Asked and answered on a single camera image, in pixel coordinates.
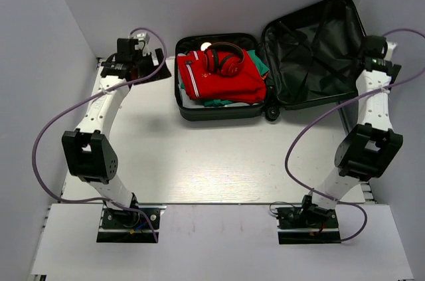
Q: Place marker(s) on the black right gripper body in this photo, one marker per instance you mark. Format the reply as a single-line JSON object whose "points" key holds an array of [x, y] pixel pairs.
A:
{"points": [[395, 69]]}

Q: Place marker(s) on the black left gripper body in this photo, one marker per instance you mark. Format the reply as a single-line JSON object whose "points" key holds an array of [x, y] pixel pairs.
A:
{"points": [[145, 63]]}

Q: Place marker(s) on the green shirt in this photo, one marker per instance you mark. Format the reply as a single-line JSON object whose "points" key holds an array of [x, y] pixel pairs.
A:
{"points": [[259, 65]]}

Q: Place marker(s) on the red black headphones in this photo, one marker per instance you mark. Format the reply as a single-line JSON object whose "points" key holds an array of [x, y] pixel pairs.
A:
{"points": [[225, 59]]}

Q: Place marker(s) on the red polo shirt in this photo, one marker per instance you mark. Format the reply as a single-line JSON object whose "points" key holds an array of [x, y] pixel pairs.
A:
{"points": [[219, 78]]}

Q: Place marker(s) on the gold lid cream jar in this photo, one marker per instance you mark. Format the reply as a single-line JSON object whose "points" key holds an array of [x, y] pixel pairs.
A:
{"points": [[205, 46]]}

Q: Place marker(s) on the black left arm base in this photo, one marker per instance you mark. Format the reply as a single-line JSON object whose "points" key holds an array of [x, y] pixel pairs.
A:
{"points": [[130, 228]]}

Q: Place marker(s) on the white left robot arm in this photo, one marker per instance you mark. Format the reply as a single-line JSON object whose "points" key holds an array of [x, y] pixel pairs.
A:
{"points": [[88, 151]]}

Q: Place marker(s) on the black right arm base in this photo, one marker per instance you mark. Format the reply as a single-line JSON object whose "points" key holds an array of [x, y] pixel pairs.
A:
{"points": [[306, 223]]}

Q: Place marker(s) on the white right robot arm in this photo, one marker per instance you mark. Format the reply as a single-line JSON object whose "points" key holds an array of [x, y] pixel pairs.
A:
{"points": [[372, 144]]}

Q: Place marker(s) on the black open suitcase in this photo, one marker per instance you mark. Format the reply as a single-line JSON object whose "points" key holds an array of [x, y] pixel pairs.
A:
{"points": [[311, 54]]}

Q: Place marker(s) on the black suitcase wheel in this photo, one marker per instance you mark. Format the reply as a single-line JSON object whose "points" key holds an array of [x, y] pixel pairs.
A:
{"points": [[272, 113]]}

